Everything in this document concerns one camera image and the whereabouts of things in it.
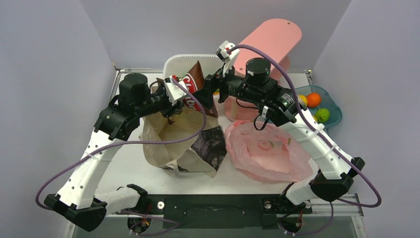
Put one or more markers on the orange fruit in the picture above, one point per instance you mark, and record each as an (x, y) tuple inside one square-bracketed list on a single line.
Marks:
[(313, 100)]

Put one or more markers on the beige canvas tote bag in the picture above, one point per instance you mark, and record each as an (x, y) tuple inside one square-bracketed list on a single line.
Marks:
[(189, 142)]

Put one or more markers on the green apple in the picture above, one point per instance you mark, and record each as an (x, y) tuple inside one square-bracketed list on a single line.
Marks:
[(322, 115)]

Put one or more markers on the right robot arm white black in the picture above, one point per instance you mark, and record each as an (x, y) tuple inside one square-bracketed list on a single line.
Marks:
[(336, 169)]

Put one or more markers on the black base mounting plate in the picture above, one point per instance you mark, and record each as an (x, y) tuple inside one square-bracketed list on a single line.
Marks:
[(220, 211)]

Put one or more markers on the red can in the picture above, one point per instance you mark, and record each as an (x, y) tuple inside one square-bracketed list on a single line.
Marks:
[(194, 81)]

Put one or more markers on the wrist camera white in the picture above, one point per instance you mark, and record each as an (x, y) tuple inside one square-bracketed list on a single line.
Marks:
[(175, 89), (228, 55)]

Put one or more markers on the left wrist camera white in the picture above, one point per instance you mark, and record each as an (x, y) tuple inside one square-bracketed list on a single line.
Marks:
[(175, 89)]

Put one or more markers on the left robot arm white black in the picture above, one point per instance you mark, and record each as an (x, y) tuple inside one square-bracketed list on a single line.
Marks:
[(77, 200)]

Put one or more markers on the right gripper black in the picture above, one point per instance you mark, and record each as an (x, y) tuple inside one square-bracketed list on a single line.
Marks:
[(205, 94)]

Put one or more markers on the teal plastic tray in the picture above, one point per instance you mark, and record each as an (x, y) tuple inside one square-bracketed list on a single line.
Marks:
[(326, 103)]

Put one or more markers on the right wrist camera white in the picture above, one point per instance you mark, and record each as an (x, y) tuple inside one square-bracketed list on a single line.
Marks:
[(228, 55)]

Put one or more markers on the yellow lemon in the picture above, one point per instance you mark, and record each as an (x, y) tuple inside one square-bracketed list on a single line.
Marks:
[(303, 100)]

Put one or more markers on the white plastic tub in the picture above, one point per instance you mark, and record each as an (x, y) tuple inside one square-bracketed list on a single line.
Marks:
[(180, 64)]

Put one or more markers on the pink three-tier shelf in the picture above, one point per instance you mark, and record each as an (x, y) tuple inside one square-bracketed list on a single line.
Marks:
[(275, 37)]

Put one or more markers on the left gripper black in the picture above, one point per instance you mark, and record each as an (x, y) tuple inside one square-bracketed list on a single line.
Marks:
[(170, 109)]

